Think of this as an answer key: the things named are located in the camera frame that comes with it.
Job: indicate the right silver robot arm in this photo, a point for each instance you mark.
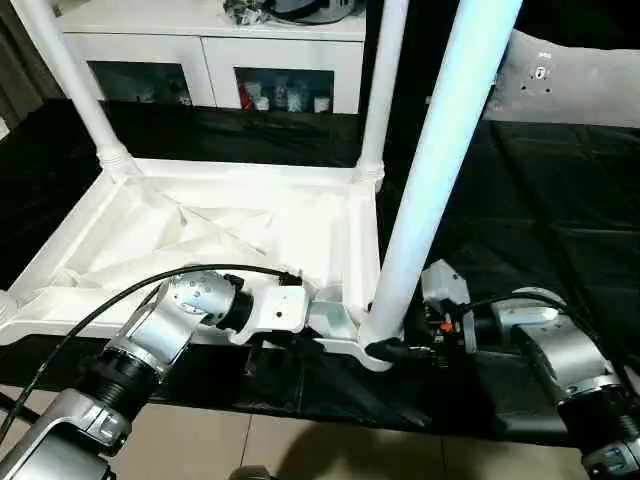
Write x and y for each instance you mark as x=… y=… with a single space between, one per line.
x=565 y=350

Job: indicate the black work surface mat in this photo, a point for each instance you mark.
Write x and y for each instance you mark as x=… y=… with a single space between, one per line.
x=550 y=200

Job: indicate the red bottle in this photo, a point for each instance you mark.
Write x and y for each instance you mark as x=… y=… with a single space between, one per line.
x=244 y=96

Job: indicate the white sideboard with glass doors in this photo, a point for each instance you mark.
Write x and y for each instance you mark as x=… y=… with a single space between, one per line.
x=210 y=45

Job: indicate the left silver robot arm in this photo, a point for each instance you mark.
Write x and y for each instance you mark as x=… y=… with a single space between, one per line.
x=165 y=320

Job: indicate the white cup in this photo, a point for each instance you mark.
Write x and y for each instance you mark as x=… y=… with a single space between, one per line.
x=321 y=104
x=261 y=104

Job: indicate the grey curtain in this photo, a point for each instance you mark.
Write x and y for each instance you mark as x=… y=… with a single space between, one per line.
x=20 y=75

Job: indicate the black work table leg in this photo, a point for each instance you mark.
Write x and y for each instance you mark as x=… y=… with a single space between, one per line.
x=20 y=407

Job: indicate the black cabinet with orange label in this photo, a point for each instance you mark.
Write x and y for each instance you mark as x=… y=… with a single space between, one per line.
x=420 y=50

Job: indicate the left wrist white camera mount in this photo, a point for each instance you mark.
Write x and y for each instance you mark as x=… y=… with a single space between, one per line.
x=280 y=310

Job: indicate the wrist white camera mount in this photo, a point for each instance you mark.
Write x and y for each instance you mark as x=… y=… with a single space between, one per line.
x=442 y=282
x=280 y=310

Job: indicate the white plastic table top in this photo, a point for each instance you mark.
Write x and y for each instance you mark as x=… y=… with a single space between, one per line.
x=200 y=210

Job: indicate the grey pillow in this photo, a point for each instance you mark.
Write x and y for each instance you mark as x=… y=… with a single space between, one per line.
x=575 y=100

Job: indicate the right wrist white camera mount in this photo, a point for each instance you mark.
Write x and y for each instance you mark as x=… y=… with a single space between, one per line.
x=442 y=282

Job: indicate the black tangled item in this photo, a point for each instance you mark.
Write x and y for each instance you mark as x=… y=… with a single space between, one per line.
x=245 y=12

